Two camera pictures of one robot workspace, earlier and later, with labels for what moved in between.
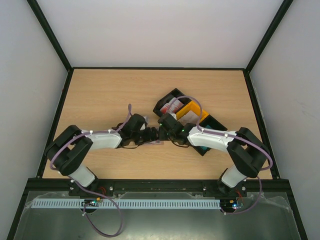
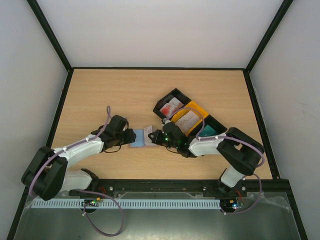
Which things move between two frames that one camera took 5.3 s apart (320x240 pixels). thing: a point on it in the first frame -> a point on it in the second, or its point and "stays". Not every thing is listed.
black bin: [210, 123] stays
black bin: [176, 93] stays
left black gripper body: [140, 139] -> [121, 140]
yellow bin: [194, 107] stays
